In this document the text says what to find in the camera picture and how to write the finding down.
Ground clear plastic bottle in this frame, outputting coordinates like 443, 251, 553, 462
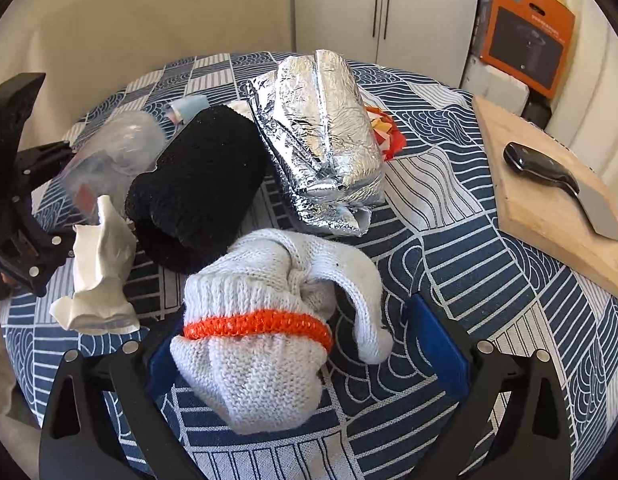
59, 110, 166, 226

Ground black-handled kitchen knife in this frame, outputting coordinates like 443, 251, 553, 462
504, 141, 618, 241

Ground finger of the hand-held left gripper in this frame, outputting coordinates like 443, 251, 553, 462
0, 200, 78, 298
14, 141, 76, 192

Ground small blue white packet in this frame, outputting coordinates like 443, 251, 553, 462
164, 94, 210, 123

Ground black rolled sock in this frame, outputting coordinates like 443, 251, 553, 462
125, 105, 270, 275

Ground white cabinet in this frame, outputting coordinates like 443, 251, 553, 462
294, 0, 482, 88

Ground white paper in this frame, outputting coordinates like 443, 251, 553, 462
49, 195, 141, 335

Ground wooden cutting board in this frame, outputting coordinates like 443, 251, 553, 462
471, 96, 618, 306

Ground blue white patterned tablecloth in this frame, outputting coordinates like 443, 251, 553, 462
0, 51, 618, 480

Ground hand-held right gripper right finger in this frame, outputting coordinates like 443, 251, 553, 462
401, 294, 572, 480

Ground red orange wrapper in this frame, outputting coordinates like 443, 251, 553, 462
365, 106, 405, 162

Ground white foam box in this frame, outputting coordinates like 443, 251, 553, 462
461, 55, 532, 111

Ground white knit glove orange band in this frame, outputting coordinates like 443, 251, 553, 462
169, 228, 394, 436

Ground beige chair back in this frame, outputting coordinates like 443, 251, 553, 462
0, 0, 296, 126

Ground orange cardboard box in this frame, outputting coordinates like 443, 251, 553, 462
476, 0, 576, 100

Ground silver foil bag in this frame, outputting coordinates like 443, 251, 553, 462
246, 49, 385, 237

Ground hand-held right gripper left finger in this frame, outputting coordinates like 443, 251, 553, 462
38, 332, 205, 480

